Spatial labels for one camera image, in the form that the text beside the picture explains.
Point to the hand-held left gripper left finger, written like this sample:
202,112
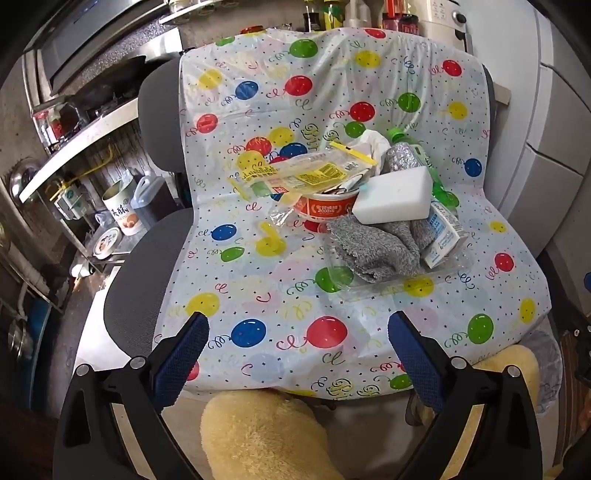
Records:
178,364

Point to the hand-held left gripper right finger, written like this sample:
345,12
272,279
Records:
413,362

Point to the grey bin with clear liner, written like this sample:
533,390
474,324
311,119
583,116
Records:
548,364

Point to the clear plastic tray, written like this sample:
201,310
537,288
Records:
401,288

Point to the grey knitted towel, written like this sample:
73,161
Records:
374,247

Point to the blue white milk carton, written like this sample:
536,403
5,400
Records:
444,235

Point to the white sponge block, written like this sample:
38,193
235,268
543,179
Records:
392,198

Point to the red instant noodle cup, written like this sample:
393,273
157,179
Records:
323,208

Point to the silver glitter wrapper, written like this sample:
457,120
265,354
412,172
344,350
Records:
399,159

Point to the clear bag with yellow strip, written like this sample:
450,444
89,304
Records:
353,153

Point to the clear yellow print food wrapper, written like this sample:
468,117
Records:
295,177

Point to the white tissue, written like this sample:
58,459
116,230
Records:
373,144

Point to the white printed bowl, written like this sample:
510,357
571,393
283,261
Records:
107,242

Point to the blue plastic basin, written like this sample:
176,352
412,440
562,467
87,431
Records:
39,323

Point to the grey blue plastic jug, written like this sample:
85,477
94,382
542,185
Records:
148,199

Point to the green plastic bottle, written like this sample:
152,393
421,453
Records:
427,161

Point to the white kitchen counter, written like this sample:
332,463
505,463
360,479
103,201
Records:
78,147

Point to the steel pot lid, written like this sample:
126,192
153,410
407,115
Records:
21,176

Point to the grey office chair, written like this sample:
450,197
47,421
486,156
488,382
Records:
157,115

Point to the black wok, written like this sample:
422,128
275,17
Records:
115,87

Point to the balloon print plastic sheet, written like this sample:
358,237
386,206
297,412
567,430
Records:
323,78

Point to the steel range hood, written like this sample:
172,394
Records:
92,41

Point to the red sauce jar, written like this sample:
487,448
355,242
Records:
391,21
409,23

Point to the white kitchen appliance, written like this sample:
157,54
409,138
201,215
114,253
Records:
445,18

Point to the white plastic bottle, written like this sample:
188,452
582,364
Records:
359,14

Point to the yellow green oil bottle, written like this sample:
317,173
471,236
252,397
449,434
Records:
330,14

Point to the dark sauce bottle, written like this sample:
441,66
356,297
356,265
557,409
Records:
311,17

